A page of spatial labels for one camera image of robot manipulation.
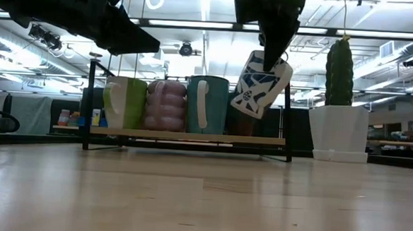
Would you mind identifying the black overhead frame beam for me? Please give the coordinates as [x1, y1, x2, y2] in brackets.
[0, 10, 413, 43]

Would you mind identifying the wooden shelf rack black frame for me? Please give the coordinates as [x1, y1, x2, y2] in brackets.
[80, 57, 298, 164]

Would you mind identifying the black table frame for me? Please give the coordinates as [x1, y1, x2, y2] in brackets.
[0, 129, 413, 170]

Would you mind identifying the green cactus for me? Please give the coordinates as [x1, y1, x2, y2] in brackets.
[323, 33, 357, 108]

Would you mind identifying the orange bottle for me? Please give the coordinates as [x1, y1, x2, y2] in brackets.
[68, 110, 81, 128]

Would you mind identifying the grey partition panel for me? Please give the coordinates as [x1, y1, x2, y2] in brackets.
[8, 94, 54, 137]

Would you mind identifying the red capped bottle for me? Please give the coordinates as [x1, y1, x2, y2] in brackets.
[57, 109, 71, 127]

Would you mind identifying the teal mug white handle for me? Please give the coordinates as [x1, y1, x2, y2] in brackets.
[185, 74, 231, 136]

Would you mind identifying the purple ribbed mug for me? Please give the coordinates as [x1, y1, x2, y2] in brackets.
[142, 78, 189, 134]

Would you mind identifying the white mug blue leaf pattern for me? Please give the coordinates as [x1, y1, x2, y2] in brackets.
[229, 48, 296, 122]

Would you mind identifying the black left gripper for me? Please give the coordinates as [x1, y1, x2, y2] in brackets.
[21, 0, 163, 59]

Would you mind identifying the yellow white box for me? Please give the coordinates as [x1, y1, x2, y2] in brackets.
[91, 107, 103, 127]

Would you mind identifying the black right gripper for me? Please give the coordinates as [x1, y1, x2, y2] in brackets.
[254, 0, 308, 76]

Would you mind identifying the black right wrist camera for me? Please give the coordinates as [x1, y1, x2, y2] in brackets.
[233, 0, 262, 25]

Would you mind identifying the green mug white handle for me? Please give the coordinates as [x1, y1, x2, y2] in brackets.
[100, 75, 149, 131]

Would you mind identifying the white ceiling vent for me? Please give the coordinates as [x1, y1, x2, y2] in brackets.
[379, 40, 397, 60]

